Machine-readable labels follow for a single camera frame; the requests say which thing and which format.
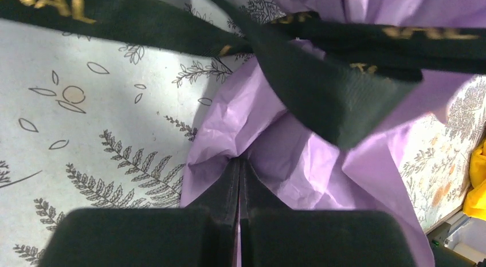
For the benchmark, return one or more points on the yellow cloth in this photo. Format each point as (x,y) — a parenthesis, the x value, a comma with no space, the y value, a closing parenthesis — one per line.
(474,204)

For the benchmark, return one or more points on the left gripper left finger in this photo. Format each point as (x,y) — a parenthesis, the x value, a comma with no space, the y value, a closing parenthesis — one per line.
(204,233)

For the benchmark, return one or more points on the floral patterned table mat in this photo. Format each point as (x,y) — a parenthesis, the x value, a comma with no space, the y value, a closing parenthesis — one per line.
(88,122)

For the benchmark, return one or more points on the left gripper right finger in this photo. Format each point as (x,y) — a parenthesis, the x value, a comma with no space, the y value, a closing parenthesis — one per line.
(273,234)

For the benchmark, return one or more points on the black ribbon gold lettering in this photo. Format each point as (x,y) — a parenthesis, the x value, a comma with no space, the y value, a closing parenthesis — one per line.
(338,79)

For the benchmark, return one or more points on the purple wrapping paper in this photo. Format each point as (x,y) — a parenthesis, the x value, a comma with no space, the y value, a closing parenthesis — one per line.
(412,166)

